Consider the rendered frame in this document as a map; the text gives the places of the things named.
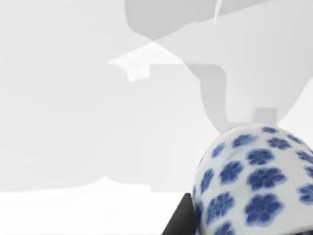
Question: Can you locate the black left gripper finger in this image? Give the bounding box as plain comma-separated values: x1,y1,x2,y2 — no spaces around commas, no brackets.
161,192,198,235

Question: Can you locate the white cup with blue flowers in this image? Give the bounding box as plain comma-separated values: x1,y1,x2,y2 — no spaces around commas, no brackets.
192,124,313,235

